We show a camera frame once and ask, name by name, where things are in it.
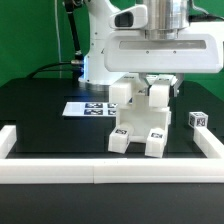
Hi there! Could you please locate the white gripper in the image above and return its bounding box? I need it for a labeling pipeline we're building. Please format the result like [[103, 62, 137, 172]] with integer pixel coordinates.
[[104, 28, 223, 97]]

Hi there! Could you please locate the white chair seat part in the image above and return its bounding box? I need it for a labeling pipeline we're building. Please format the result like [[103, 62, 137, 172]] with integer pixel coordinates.
[[116, 94, 171, 143]]

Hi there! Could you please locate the white chair backrest part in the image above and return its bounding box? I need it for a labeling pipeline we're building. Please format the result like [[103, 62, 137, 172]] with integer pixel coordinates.
[[109, 73, 178, 108]]

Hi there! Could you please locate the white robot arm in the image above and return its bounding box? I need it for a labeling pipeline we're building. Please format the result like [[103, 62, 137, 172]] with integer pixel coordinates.
[[79, 0, 224, 90]]

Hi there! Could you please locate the white tagged cube far right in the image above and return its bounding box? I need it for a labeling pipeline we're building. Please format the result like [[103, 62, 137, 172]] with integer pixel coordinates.
[[188, 111, 208, 128]]

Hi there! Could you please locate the white sheet with tags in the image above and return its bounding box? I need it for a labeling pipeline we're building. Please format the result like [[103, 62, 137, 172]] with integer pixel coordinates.
[[63, 102, 116, 117]]

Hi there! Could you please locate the white U-shaped border fence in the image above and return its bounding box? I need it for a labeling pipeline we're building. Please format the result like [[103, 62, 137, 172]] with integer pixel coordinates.
[[0, 125, 224, 184]]

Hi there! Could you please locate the black cable on stand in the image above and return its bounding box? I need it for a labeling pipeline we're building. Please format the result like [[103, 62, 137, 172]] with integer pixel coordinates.
[[25, 0, 88, 80]]

